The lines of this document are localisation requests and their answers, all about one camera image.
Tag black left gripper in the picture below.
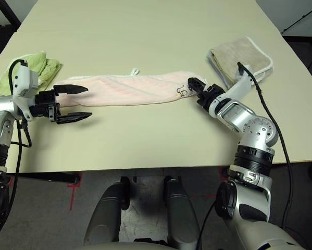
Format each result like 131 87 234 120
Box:
30 84 93 125

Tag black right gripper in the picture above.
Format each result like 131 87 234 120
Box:
187 77 226 111

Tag pink terry towel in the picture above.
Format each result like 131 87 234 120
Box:
54 68 208 108

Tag beige folded towel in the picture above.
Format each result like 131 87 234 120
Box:
206 49 236 91

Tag green terry towel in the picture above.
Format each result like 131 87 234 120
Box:
0 51 62 96

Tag beige terry towel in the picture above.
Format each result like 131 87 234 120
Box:
213 36 273 84

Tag black table foot bar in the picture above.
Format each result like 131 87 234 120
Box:
15 171 81 184

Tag grey robot left leg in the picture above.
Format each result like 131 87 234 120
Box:
84 182 130 247

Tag grey robot leg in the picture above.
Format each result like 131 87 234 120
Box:
164 176 202 248
84 182 130 247

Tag black metal bar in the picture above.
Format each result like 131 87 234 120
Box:
280 10 312 34

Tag grey robot right leg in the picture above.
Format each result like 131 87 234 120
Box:
164 176 202 248

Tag beige robot torso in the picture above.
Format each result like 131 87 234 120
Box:
80 241 177 250

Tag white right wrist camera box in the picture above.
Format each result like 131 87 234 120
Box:
224 71 253 102

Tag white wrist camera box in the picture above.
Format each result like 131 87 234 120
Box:
224 71 253 102
11 64 40 123

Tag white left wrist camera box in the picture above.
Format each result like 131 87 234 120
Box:
11 64 40 123

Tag black metal table frame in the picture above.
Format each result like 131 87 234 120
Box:
0 0 22 26

